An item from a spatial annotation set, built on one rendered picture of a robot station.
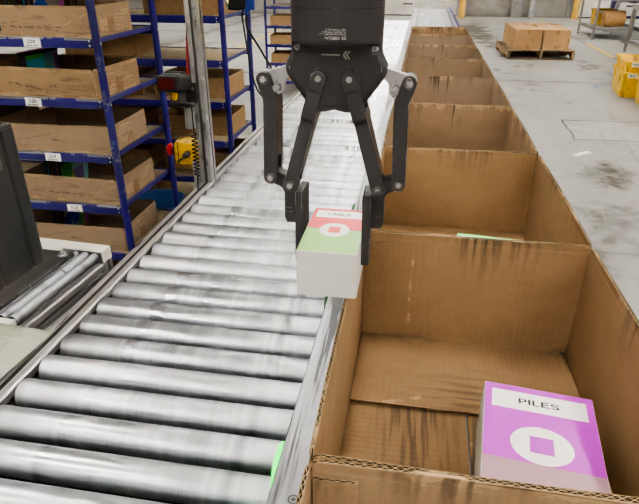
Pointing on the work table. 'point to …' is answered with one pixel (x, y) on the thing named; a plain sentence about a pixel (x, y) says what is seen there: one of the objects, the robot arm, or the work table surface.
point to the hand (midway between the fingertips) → (334, 226)
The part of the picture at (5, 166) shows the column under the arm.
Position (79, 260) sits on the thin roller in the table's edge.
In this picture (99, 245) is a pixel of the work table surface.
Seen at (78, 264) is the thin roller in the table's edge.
